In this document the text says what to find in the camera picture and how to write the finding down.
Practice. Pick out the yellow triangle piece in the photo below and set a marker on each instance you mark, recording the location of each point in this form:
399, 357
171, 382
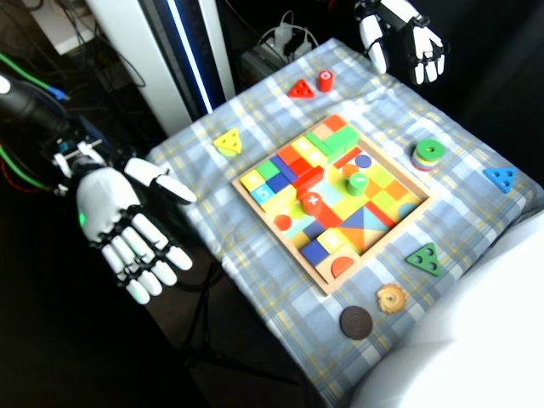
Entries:
229, 143

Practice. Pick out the red triangle piece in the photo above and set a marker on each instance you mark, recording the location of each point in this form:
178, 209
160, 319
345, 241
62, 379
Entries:
302, 90

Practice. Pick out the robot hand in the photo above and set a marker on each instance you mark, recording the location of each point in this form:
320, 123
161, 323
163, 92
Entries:
425, 40
102, 200

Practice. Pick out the red peg cylinder white top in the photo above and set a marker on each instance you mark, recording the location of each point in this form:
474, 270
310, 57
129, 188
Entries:
325, 83

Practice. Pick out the stack of coloured rings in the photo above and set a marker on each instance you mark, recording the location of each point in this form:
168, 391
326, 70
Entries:
427, 155

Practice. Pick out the wooden block tray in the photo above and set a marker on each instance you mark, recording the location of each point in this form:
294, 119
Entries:
327, 287

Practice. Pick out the black box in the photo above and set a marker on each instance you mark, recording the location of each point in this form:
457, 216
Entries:
255, 64

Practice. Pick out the white power strip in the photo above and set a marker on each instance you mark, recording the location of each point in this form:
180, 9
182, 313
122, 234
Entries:
282, 40

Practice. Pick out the green triangle piece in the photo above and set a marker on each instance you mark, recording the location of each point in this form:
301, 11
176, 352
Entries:
424, 258

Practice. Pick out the light blue cube with five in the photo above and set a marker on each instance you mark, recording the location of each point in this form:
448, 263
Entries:
262, 194

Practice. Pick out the brown round biscuit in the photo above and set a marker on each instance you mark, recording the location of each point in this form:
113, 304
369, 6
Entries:
356, 322

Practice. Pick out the blue triangle piece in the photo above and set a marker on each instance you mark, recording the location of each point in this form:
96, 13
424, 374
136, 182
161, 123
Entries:
500, 177

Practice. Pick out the white box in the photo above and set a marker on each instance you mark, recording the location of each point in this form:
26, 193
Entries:
72, 40

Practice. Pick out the white column blue light strip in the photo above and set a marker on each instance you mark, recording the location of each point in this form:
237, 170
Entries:
157, 55

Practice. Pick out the large white rounded shell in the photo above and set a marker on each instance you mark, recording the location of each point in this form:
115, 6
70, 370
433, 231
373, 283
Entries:
467, 340

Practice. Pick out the blue plaid cloth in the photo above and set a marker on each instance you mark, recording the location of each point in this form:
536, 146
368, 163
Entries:
263, 110

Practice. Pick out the tan round biscuit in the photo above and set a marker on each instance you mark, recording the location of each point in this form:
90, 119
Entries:
391, 298

